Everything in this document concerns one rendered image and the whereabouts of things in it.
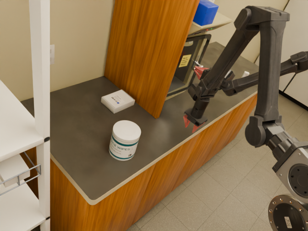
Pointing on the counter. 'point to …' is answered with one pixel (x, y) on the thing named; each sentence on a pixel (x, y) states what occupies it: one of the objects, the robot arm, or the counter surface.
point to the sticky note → (184, 60)
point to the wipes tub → (124, 140)
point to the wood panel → (147, 47)
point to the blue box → (205, 13)
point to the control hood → (223, 20)
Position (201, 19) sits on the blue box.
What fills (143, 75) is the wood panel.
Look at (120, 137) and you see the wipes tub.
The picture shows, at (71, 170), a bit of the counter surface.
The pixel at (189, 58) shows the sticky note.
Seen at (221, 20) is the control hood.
